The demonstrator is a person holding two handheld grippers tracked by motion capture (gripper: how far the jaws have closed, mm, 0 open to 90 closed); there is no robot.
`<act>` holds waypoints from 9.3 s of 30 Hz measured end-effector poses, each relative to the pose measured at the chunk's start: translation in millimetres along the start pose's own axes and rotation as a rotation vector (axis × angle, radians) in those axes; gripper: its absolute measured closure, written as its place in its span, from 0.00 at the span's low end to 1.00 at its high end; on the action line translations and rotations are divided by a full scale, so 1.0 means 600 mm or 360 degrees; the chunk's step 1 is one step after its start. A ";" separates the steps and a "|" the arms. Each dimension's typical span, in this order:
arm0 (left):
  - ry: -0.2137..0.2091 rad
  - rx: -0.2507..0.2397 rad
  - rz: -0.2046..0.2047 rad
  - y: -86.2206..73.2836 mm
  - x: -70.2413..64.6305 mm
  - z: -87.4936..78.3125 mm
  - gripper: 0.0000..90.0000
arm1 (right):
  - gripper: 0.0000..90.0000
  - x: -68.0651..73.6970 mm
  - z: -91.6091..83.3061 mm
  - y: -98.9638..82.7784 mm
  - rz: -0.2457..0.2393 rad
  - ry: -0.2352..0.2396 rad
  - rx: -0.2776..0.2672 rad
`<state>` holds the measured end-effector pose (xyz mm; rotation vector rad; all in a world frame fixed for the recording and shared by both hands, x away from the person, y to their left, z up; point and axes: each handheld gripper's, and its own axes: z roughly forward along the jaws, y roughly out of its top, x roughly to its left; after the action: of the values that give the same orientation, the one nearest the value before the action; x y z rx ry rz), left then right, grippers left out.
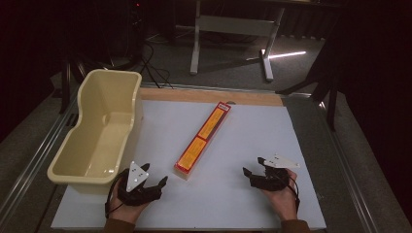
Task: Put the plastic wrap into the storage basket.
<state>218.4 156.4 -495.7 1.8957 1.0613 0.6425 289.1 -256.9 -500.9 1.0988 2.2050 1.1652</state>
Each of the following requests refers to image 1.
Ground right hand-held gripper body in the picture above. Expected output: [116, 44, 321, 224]
[250, 153, 301, 192]

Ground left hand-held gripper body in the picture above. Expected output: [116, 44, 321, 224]
[117, 160, 162, 207]

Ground long red and yellow box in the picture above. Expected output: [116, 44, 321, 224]
[173, 101, 232, 181]

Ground cream plastic tub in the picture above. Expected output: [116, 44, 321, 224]
[47, 68, 144, 196]

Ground person's left hand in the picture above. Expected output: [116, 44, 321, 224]
[109, 178, 151, 225]

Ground person's right hand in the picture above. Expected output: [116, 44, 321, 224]
[260, 168, 299, 222]

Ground black tripod stand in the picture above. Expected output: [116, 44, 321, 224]
[57, 57, 88, 115]

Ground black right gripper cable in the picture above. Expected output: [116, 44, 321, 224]
[271, 168, 301, 215]

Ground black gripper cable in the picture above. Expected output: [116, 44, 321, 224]
[271, 168, 301, 215]
[104, 168, 130, 219]

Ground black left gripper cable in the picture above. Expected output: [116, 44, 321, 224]
[104, 168, 130, 219]

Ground black floor cables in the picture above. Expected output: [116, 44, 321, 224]
[137, 32, 176, 90]

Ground white metal table frame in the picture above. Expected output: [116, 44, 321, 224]
[189, 0, 286, 83]

